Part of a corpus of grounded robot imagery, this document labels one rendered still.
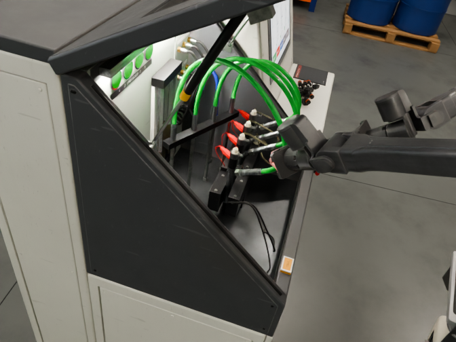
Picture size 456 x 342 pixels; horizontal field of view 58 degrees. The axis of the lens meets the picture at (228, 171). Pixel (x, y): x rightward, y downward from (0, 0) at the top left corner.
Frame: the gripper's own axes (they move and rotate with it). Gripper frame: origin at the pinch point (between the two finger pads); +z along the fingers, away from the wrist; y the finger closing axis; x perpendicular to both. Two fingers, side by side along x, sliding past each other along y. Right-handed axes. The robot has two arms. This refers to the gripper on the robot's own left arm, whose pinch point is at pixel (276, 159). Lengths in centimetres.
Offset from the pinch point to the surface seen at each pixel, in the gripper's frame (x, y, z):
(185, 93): -22.9, 22.0, -19.3
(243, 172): 1.0, 6.0, 9.7
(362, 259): 97, -80, 107
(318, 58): -27, -244, 303
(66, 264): 7, 59, 38
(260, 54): -29, -26, 33
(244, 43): -35, -22, 34
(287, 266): 29.3, 6.4, 5.6
